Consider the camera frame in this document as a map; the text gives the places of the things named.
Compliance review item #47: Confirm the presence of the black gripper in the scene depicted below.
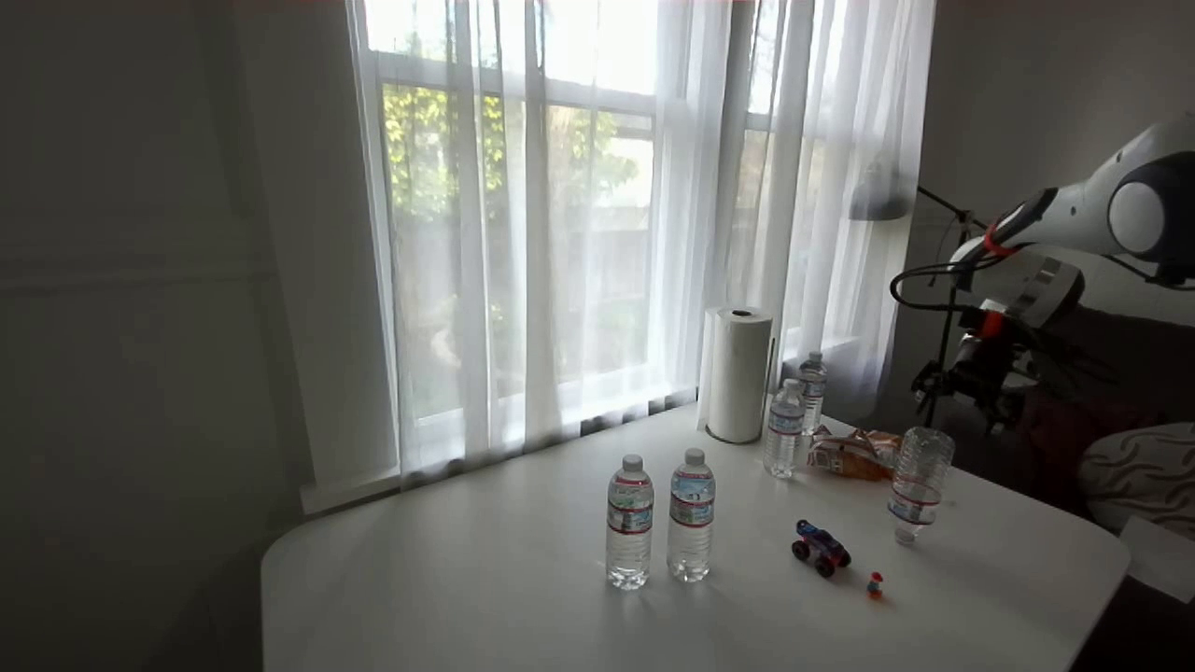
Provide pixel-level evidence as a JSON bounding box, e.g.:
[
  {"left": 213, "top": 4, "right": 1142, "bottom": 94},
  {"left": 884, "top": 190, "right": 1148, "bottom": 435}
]
[{"left": 912, "top": 327, "right": 1045, "bottom": 435}]

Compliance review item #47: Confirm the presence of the clear plastic water bottle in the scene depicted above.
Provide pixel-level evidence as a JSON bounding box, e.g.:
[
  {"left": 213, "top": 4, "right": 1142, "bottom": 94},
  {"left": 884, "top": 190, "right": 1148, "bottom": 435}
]
[{"left": 884, "top": 422, "right": 962, "bottom": 543}]

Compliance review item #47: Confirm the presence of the orange plastic snack bag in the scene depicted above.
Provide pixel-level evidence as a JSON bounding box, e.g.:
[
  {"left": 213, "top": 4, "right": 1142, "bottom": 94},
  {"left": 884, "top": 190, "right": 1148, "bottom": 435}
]
[{"left": 808, "top": 422, "right": 908, "bottom": 490}]

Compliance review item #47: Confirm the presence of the dark sofa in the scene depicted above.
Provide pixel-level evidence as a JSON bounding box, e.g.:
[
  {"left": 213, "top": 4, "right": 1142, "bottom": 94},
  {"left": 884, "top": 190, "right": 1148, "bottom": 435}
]
[{"left": 950, "top": 298, "right": 1195, "bottom": 536}]

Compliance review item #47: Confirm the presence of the blue red toy car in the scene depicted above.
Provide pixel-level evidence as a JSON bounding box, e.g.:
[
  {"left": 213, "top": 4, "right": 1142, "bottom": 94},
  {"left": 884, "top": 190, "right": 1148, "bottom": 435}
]
[{"left": 790, "top": 517, "right": 854, "bottom": 578}]

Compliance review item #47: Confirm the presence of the dark lamp shade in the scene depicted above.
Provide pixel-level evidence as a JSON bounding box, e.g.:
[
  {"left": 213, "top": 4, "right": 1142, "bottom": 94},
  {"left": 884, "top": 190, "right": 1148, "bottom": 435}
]
[{"left": 847, "top": 167, "right": 919, "bottom": 223}]

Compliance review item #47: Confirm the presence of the white patterned pillow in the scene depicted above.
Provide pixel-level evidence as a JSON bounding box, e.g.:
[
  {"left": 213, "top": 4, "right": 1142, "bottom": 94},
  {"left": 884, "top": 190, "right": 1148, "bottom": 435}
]
[{"left": 1076, "top": 420, "right": 1195, "bottom": 543}]

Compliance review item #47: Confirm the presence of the white paper towel roll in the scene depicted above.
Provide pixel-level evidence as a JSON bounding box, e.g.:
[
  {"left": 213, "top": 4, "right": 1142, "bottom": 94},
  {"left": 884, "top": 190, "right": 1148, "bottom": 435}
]
[{"left": 704, "top": 302, "right": 776, "bottom": 447}]

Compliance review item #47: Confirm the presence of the white cushion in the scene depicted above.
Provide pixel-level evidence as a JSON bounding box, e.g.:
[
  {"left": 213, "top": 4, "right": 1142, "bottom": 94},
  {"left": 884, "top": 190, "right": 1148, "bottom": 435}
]
[{"left": 1116, "top": 512, "right": 1195, "bottom": 608}]

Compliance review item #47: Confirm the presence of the white framed window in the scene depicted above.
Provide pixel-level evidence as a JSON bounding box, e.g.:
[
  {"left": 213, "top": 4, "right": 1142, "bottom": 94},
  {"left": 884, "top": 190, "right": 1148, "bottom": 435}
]
[{"left": 360, "top": 0, "right": 808, "bottom": 440}]

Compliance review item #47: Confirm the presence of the sheer white curtain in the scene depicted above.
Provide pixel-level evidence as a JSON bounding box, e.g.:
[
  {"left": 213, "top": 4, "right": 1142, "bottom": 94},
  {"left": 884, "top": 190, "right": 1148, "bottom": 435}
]
[{"left": 236, "top": 0, "right": 942, "bottom": 517}]

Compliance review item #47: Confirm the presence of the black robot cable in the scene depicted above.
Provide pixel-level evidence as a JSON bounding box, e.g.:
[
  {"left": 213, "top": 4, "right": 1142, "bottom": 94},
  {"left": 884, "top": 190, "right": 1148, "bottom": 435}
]
[{"left": 884, "top": 182, "right": 1061, "bottom": 435}]

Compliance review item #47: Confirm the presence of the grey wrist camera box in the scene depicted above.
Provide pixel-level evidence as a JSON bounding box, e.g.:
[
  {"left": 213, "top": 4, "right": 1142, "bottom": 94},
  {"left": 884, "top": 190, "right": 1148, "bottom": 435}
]
[{"left": 1006, "top": 256, "right": 1088, "bottom": 337}]

